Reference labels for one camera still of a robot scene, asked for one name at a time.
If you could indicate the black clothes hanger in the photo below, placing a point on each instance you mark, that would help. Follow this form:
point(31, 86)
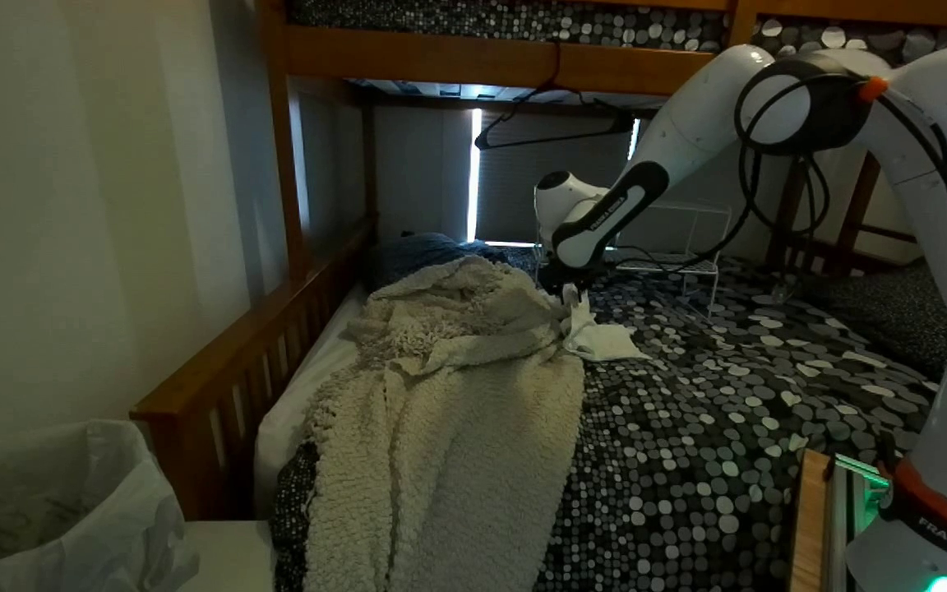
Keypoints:
point(543, 127)

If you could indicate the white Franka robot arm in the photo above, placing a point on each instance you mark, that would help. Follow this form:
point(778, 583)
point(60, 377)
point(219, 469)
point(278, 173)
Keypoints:
point(706, 120)

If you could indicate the dotted bunk mattress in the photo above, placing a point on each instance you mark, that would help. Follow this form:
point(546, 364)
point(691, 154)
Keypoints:
point(494, 21)

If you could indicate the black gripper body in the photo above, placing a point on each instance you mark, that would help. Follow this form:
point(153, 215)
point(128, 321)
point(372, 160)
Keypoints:
point(569, 270)

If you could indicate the wooden bunk bed frame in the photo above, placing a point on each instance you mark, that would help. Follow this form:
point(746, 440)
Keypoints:
point(231, 373)

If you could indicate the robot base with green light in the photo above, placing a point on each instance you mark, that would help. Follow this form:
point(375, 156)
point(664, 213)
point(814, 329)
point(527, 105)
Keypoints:
point(920, 560)

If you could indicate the white mattress sheet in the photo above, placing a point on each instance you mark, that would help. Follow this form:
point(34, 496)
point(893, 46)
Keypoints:
point(297, 397)

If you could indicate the white pillow case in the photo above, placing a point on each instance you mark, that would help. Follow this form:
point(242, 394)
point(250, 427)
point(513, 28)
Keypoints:
point(607, 340)

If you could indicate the dark blue pillow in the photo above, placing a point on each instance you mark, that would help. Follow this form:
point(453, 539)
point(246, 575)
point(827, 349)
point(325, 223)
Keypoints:
point(417, 257)

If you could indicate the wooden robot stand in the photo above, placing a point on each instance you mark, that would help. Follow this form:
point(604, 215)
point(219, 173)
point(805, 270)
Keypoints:
point(811, 526)

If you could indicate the black dotted bedspread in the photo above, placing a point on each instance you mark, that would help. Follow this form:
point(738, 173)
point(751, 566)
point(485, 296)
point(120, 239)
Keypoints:
point(714, 440)

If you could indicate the cream knitted blanket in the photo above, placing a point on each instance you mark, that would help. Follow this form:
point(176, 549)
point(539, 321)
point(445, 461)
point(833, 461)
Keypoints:
point(451, 440)

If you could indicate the grey window blind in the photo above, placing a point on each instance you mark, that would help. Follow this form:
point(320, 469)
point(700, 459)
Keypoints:
point(429, 174)

